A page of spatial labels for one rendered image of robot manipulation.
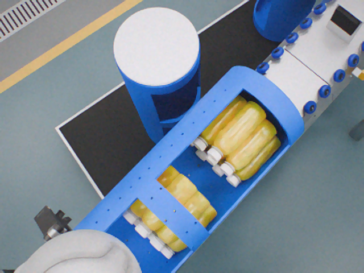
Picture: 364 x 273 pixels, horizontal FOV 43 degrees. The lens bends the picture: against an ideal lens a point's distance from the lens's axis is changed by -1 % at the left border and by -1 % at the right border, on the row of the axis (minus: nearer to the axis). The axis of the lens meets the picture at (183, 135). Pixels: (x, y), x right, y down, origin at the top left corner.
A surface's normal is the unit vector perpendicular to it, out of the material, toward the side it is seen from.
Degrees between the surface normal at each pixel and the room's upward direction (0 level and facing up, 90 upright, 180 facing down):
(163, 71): 0
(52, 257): 56
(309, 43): 0
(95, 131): 0
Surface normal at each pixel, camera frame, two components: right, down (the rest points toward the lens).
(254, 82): -0.24, -0.43
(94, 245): 0.31, -0.95
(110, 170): -0.04, -0.25
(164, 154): -0.45, -0.58
